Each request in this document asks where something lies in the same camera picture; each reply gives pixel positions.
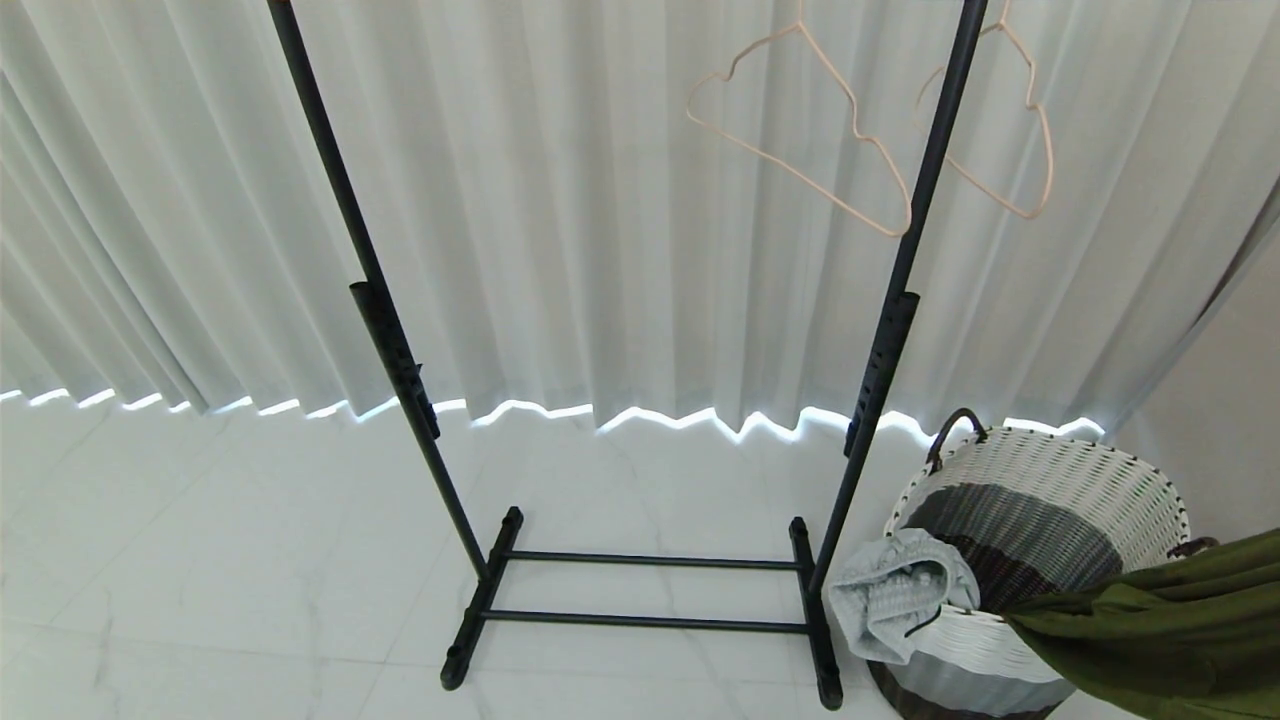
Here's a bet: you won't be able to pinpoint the pink clothes hanger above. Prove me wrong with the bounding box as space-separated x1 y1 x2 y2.
685 0 914 238
912 0 1055 221

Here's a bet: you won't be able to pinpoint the green printed shirt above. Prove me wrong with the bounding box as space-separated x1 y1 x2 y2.
1003 528 1280 720

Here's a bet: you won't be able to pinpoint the black clothes rack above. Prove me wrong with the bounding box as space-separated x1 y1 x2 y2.
265 0 991 711

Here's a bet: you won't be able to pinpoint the white laundry basket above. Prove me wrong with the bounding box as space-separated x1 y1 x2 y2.
866 407 1221 720

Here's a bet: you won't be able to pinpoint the white curtain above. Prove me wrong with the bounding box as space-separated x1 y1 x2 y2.
0 0 1280 443

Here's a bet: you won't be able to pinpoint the pale grey shorts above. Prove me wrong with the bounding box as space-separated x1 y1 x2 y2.
822 528 982 666

